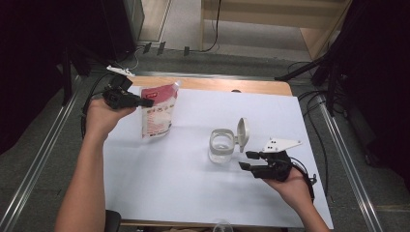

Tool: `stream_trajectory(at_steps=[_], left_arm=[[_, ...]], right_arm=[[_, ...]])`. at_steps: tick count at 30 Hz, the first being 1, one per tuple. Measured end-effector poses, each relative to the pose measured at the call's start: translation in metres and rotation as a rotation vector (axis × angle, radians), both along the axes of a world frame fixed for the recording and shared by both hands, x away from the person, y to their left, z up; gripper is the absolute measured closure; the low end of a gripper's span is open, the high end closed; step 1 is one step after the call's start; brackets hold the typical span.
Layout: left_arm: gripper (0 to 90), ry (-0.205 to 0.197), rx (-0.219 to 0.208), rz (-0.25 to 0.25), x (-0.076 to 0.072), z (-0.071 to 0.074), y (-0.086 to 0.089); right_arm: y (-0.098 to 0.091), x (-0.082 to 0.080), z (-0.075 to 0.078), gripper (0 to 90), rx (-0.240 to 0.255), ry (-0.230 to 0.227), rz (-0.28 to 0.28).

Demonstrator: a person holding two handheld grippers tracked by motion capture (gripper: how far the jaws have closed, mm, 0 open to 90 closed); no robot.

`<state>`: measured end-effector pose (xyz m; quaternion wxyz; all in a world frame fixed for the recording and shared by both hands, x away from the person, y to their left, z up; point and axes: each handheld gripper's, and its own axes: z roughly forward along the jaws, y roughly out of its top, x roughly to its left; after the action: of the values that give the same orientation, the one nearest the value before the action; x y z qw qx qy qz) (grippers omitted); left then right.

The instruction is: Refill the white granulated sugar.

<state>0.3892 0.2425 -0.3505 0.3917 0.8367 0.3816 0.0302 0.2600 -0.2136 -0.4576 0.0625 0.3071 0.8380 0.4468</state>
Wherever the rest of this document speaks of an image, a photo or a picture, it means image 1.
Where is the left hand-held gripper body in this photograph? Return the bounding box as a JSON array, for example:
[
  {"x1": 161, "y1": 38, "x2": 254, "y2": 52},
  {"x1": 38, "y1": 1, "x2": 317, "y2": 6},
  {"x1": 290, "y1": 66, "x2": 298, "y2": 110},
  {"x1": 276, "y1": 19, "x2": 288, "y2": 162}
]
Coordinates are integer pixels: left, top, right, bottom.
[{"x1": 102, "y1": 65, "x2": 143, "y2": 111}]

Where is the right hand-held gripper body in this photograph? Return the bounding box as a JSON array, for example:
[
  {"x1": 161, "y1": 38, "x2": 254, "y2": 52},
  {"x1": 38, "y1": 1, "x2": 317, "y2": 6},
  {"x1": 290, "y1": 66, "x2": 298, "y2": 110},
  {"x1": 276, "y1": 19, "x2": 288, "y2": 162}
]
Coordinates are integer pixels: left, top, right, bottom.
[{"x1": 252, "y1": 137, "x2": 303, "y2": 183}]

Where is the red and white pouch bag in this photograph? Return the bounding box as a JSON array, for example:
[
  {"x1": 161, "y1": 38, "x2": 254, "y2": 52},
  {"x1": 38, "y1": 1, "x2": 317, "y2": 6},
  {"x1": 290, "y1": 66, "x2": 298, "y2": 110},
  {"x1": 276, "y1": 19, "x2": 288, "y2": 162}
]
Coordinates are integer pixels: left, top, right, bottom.
[{"x1": 138, "y1": 80, "x2": 182, "y2": 140}]

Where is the clear jar with white lid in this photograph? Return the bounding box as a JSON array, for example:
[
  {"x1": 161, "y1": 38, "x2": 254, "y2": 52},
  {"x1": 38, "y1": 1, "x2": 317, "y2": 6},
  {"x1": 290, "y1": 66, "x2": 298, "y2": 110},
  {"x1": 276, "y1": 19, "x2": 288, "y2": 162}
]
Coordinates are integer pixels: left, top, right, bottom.
[{"x1": 208, "y1": 117, "x2": 251, "y2": 164}]

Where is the person's right hand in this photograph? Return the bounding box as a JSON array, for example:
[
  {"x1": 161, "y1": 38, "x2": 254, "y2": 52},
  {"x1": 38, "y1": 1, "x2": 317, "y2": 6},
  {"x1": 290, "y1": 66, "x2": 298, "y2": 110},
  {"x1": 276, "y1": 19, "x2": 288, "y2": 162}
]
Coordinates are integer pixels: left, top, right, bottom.
[{"x1": 262, "y1": 167, "x2": 315, "y2": 211}]

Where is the person's left hand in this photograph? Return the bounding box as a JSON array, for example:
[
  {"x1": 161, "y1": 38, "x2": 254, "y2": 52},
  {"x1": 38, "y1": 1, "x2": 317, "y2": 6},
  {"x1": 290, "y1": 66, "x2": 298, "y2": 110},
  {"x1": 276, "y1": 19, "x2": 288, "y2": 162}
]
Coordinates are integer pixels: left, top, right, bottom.
[{"x1": 84, "y1": 96, "x2": 137, "y2": 140}]

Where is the black metal stand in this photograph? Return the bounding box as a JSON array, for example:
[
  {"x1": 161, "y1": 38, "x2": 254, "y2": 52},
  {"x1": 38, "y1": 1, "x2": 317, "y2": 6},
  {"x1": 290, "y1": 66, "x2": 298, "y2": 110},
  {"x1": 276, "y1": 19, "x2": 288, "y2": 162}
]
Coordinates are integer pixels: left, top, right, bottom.
[
  {"x1": 275, "y1": 47, "x2": 343, "y2": 117},
  {"x1": 60, "y1": 44, "x2": 130, "y2": 106}
]

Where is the clear plastic item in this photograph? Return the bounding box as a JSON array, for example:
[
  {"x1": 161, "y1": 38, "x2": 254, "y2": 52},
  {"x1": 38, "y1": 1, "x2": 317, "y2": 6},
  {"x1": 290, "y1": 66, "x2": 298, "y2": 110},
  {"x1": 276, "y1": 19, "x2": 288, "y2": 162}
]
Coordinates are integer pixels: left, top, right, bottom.
[{"x1": 212, "y1": 219, "x2": 234, "y2": 232}]

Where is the wooden table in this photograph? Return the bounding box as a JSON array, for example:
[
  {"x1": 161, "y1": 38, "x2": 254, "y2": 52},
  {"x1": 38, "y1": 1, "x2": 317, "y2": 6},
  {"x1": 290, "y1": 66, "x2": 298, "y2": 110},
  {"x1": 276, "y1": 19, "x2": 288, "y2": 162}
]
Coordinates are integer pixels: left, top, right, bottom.
[{"x1": 119, "y1": 75, "x2": 335, "y2": 231}]

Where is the black cabinet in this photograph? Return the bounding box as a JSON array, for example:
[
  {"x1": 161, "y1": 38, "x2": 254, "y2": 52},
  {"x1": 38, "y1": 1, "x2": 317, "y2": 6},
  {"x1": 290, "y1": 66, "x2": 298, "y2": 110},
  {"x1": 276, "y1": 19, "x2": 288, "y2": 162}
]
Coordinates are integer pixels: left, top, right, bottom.
[{"x1": 100, "y1": 0, "x2": 145, "y2": 63}]

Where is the white paper sheet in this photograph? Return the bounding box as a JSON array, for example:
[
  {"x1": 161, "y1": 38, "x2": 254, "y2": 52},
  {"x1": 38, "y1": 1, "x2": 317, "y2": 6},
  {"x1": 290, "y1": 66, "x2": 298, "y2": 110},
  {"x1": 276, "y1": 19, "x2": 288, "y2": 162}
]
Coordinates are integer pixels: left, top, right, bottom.
[{"x1": 102, "y1": 86, "x2": 335, "y2": 230}]

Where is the black curtain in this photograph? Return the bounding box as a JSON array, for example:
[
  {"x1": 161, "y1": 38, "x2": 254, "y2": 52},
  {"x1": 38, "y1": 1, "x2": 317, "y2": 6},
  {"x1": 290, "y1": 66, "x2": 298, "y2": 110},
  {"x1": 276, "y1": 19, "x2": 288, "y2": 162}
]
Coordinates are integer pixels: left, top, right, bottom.
[
  {"x1": 0, "y1": 0, "x2": 109, "y2": 157},
  {"x1": 332, "y1": 0, "x2": 410, "y2": 187}
]

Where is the dark rounded object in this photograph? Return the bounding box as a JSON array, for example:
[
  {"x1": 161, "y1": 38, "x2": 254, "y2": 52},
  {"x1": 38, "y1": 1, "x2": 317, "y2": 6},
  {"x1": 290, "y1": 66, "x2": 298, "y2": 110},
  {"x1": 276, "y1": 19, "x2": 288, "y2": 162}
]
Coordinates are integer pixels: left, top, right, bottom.
[{"x1": 104, "y1": 210, "x2": 122, "y2": 232}]

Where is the light wooden furniture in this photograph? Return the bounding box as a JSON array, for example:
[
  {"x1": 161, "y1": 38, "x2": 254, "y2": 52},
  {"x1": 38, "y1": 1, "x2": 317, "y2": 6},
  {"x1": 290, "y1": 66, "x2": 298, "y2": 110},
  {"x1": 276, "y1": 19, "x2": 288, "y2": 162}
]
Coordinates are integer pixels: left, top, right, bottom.
[{"x1": 200, "y1": 0, "x2": 353, "y2": 61}]

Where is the right hand-held gripper cable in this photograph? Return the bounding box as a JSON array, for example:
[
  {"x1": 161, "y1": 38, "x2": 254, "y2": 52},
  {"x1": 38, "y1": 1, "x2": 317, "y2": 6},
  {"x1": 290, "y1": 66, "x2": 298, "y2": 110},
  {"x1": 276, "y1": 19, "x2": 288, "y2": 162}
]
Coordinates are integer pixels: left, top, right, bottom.
[{"x1": 289, "y1": 157, "x2": 319, "y2": 203}]

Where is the hand-held gripper cable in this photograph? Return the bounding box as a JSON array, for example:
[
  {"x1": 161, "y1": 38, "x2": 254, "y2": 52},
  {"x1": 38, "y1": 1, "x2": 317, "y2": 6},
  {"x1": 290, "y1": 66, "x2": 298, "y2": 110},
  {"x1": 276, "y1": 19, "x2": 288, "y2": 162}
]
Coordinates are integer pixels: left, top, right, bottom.
[
  {"x1": 79, "y1": 72, "x2": 114, "y2": 140},
  {"x1": 289, "y1": 157, "x2": 319, "y2": 203}
]

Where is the white floor cable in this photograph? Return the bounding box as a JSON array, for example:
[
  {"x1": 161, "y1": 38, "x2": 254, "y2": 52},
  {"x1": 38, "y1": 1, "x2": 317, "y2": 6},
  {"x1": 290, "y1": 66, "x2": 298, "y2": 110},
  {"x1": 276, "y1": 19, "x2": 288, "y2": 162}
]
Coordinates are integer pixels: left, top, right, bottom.
[{"x1": 120, "y1": 47, "x2": 144, "y2": 71}]

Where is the left hand-held gripper cable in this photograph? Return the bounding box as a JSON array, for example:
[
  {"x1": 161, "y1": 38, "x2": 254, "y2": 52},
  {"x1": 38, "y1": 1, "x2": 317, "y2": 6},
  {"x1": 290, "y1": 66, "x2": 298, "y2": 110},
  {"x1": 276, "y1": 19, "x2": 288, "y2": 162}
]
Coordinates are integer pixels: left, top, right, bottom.
[{"x1": 79, "y1": 72, "x2": 114, "y2": 140}]

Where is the black floor cable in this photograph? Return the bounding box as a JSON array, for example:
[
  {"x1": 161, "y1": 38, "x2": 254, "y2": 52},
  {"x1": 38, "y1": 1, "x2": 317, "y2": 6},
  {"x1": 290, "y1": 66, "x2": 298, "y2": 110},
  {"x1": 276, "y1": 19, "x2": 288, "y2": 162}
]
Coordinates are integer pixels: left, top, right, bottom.
[{"x1": 286, "y1": 61, "x2": 331, "y2": 198}]

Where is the metal floor rail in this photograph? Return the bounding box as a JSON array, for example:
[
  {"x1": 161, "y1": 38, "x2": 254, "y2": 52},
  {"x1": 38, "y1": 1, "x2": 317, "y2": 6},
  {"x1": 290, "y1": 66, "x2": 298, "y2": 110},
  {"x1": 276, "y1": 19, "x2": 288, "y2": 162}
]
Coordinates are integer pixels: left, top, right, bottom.
[
  {"x1": 0, "y1": 75, "x2": 82, "y2": 232},
  {"x1": 315, "y1": 93, "x2": 386, "y2": 232}
]

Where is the thin black hanging cable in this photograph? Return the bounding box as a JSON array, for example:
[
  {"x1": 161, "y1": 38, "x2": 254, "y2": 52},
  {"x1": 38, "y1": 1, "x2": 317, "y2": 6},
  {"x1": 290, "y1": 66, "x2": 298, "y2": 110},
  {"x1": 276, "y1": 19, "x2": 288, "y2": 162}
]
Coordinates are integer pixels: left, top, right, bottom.
[{"x1": 198, "y1": 0, "x2": 223, "y2": 53}]

